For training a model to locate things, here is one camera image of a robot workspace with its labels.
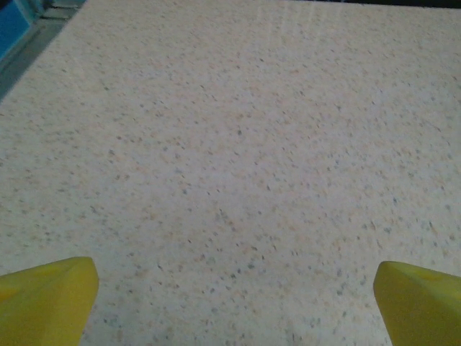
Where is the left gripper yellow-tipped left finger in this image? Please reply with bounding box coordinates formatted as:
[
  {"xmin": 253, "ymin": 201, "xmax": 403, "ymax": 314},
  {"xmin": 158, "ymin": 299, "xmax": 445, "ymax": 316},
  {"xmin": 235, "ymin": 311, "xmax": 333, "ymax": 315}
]
[{"xmin": 0, "ymin": 256, "xmax": 100, "ymax": 346}]

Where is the aluminium side rail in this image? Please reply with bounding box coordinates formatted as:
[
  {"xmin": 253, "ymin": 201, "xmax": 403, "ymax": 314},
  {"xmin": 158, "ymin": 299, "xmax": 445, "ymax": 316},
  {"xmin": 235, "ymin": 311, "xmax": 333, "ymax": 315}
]
[{"xmin": 0, "ymin": 5, "xmax": 87, "ymax": 104}]

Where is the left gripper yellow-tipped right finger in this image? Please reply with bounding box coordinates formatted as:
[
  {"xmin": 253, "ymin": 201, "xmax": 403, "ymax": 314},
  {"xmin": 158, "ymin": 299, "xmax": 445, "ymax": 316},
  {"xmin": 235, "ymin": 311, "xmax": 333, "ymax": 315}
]
[{"xmin": 373, "ymin": 261, "xmax": 461, "ymax": 346}]

